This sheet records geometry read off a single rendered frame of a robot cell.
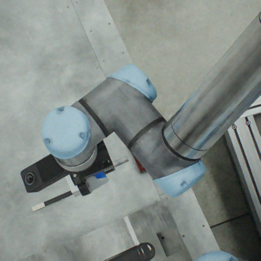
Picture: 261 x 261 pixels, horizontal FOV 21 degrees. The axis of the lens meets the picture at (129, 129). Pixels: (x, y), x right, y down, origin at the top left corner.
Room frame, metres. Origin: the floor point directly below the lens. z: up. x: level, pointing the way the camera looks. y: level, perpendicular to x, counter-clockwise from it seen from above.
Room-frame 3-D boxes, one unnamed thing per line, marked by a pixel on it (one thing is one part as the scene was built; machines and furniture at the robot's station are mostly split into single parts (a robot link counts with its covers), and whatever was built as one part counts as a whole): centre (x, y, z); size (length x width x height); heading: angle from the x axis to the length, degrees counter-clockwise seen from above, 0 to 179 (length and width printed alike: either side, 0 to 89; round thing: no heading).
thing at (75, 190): (0.30, 0.08, 0.93); 0.13 x 0.05 x 0.05; 103
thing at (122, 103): (0.33, 0.00, 1.25); 0.11 x 0.11 x 0.08; 28
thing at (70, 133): (0.30, 0.09, 1.25); 0.09 x 0.08 x 0.11; 118
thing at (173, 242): (0.14, -0.04, 0.87); 0.05 x 0.05 x 0.04; 13
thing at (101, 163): (0.30, 0.09, 1.09); 0.09 x 0.08 x 0.12; 103
